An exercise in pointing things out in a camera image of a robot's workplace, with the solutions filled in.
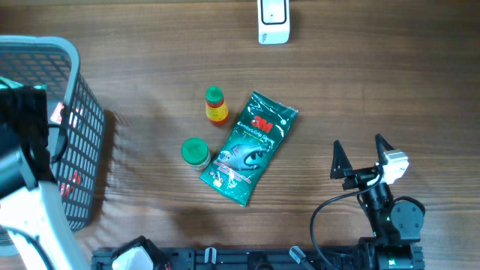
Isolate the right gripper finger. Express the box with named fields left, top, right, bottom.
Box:
left=330, top=140, right=353, bottom=179
left=375, top=133, right=395, bottom=165

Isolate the red white small packet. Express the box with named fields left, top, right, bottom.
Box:
left=49, top=102, right=78, bottom=127

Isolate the red snack bar wrapper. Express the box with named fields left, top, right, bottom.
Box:
left=60, top=171, right=82, bottom=198

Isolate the green 3M glove packet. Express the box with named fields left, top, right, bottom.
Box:
left=199, top=91, right=298, bottom=206

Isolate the red yellow sauce bottle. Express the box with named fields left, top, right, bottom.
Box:
left=205, top=85, right=230, bottom=126

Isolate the green lid jar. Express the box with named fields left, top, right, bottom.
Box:
left=181, top=137, right=211, bottom=171

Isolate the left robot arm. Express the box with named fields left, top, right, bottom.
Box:
left=1, top=86, right=89, bottom=269

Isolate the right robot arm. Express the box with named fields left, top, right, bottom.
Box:
left=330, top=134, right=426, bottom=270

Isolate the white barcode scanner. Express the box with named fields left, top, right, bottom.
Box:
left=257, top=0, right=290, bottom=45

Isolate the grey plastic mesh basket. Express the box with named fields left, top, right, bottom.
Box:
left=1, top=36, right=105, bottom=232

